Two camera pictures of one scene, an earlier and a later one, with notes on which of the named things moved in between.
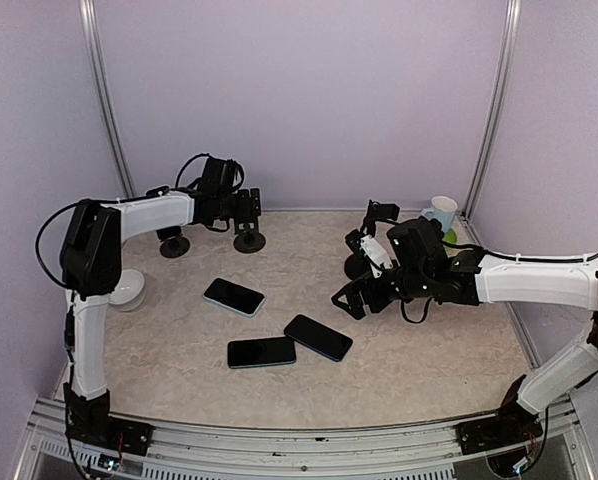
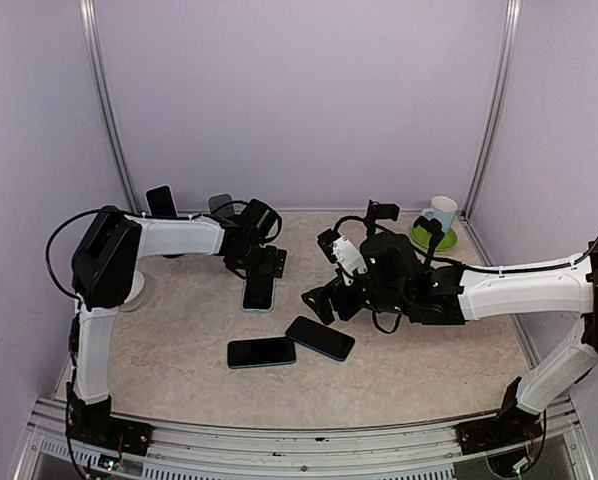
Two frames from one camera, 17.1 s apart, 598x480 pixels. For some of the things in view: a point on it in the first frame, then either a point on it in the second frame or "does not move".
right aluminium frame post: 492,135 does not move
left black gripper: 246,207 to 267,268
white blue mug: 442,208 does not move
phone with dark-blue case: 330,343 does not move
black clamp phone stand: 358,266 does not move
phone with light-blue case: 233,296 to 259,295
